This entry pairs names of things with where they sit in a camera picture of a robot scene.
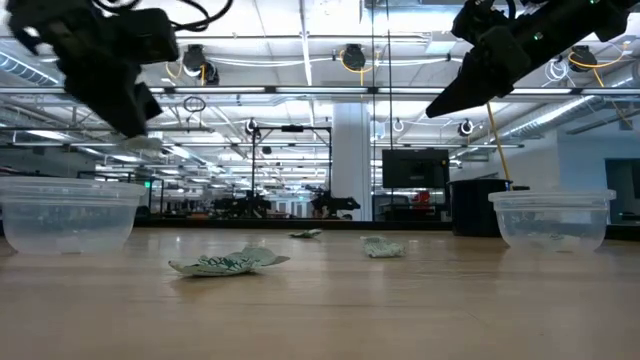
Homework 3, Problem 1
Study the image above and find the black left wrist camera cable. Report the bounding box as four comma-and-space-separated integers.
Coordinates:
92, 0, 235, 33

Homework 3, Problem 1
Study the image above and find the large white green packet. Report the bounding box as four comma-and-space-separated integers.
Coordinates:
168, 246, 291, 278

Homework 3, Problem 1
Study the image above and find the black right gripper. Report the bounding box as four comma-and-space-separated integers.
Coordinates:
425, 23, 532, 120

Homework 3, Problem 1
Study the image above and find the yellow hanging cable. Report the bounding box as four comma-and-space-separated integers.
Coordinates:
485, 102, 514, 191

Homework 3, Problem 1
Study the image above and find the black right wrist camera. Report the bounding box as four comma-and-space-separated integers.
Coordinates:
451, 0, 516, 42

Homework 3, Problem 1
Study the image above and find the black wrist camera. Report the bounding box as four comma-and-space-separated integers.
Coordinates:
451, 0, 516, 42
139, 8, 180, 64

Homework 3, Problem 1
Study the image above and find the white green sauce packet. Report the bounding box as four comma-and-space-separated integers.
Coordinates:
122, 134, 164, 153

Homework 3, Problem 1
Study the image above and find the black background robot rig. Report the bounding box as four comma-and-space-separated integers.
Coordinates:
213, 123, 362, 220

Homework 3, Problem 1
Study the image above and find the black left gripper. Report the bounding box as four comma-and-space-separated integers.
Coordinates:
49, 0, 164, 139

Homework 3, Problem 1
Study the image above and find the black monitor on stand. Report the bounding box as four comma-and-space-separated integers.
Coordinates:
381, 148, 451, 190

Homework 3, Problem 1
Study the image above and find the clear plastic bowl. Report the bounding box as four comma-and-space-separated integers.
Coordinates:
488, 188, 617, 254
0, 176, 147, 255

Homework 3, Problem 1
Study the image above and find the black hanging cable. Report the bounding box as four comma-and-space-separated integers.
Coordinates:
370, 0, 377, 222
385, 0, 395, 222

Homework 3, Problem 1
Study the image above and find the white building column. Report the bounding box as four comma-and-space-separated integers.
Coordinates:
331, 102, 374, 222

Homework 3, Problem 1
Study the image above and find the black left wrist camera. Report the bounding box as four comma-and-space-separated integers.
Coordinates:
139, 8, 180, 64

